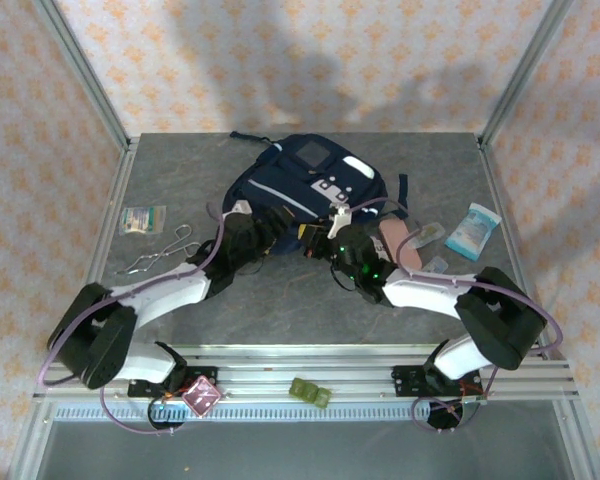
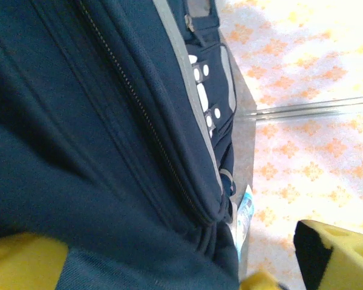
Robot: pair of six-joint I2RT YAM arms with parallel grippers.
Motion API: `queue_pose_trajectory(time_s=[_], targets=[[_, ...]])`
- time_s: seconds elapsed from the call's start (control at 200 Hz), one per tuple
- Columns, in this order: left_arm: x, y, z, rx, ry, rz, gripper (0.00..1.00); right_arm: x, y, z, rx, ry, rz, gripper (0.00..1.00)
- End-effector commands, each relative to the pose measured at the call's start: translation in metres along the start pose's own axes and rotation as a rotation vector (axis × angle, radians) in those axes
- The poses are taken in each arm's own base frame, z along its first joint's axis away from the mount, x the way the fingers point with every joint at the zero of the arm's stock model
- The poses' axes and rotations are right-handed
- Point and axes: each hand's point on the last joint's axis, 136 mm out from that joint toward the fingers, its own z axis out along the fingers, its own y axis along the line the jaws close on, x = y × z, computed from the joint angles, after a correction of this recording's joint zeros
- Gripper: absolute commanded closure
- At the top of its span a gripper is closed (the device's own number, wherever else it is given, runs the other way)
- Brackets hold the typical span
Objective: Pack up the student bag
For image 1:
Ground pink case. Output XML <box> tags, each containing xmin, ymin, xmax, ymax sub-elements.
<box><xmin>378</xmin><ymin>218</ymin><xmax>424</xmax><ymax>274</ymax></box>

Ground grey slotted cable duct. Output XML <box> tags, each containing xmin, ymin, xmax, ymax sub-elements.
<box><xmin>54</xmin><ymin>403</ymin><xmax>556</xmax><ymax>422</ymax></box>

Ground green white snack packet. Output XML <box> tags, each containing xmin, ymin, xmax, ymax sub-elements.
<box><xmin>118</xmin><ymin>205</ymin><xmax>168</xmax><ymax>235</ymax></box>

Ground metal tongs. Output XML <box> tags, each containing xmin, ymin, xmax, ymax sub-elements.
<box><xmin>116</xmin><ymin>224</ymin><xmax>194</xmax><ymax>277</ymax></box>

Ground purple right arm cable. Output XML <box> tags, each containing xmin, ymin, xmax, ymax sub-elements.
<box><xmin>349</xmin><ymin>196</ymin><xmax>564</xmax><ymax>434</ymax></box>

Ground navy blue backpack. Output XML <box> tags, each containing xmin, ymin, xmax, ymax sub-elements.
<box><xmin>221</xmin><ymin>129</ymin><xmax>412</xmax><ymax>257</ymax></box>

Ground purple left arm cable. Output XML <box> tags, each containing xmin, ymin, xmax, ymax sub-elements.
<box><xmin>38</xmin><ymin>202</ymin><xmax>226</xmax><ymax>436</ymax></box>

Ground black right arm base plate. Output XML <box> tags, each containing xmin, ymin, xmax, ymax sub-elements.
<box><xmin>390</xmin><ymin>363</ymin><xmax>482</xmax><ymax>399</ymax></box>

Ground aluminium side rail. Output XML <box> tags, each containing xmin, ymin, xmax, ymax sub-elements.
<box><xmin>59</xmin><ymin>137</ymin><xmax>142</xmax><ymax>361</ymax></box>
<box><xmin>476</xmin><ymin>134</ymin><xmax>551</xmax><ymax>361</ymax></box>

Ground wide aluminium frame rail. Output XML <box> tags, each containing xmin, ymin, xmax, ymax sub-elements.
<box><xmin>32</xmin><ymin>342</ymin><xmax>579</xmax><ymax>401</ymax></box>

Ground black round cable port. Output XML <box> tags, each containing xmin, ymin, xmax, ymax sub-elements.
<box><xmin>147</xmin><ymin>399</ymin><xmax>189</xmax><ymax>432</ymax></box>
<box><xmin>424</xmin><ymin>399</ymin><xmax>481</xmax><ymax>432</ymax></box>

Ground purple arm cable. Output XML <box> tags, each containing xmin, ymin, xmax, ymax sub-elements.
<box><xmin>38</xmin><ymin>202</ymin><xmax>226</xmax><ymax>436</ymax></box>
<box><xmin>349</xmin><ymin>196</ymin><xmax>564</xmax><ymax>434</ymax></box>

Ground green block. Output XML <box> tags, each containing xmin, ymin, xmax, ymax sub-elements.
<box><xmin>288</xmin><ymin>378</ymin><xmax>333</xmax><ymax>409</ymax></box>

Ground blue white tissue pack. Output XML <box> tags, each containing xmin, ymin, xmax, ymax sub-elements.
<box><xmin>444</xmin><ymin>202</ymin><xmax>503</xmax><ymax>262</ymax></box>

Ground clear packet with green content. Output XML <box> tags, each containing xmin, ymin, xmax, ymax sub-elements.
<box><xmin>407</xmin><ymin>222</ymin><xmax>444</xmax><ymax>249</ymax></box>

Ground pink square tag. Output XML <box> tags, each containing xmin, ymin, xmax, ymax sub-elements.
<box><xmin>182</xmin><ymin>377</ymin><xmax>225</xmax><ymax>417</ymax></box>

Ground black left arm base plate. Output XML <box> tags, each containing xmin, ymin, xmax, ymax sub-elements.
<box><xmin>127</xmin><ymin>363</ymin><xmax>220</xmax><ymax>401</ymax></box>

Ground aluminium frame post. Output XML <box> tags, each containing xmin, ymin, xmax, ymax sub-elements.
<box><xmin>478</xmin><ymin>0</ymin><xmax>577</xmax><ymax>149</ymax></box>
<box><xmin>32</xmin><ymin>0</ymin><xmax>134</xmax><ymax>151</ymax></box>

